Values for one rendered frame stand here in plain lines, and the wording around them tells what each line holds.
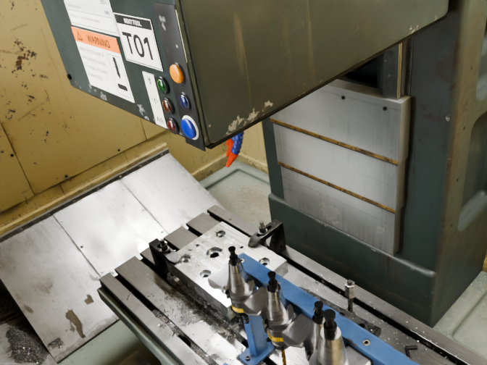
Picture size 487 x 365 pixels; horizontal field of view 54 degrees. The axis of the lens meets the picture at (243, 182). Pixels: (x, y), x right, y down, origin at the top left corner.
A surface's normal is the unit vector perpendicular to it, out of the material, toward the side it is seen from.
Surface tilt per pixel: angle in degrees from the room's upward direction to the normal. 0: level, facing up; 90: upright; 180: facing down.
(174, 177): 24
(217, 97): 90
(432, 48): 90
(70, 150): 90
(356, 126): 90
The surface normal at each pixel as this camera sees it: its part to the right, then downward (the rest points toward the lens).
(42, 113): 0.67, 0.33
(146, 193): 0.15, -0.62
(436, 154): -0.73, 0.46
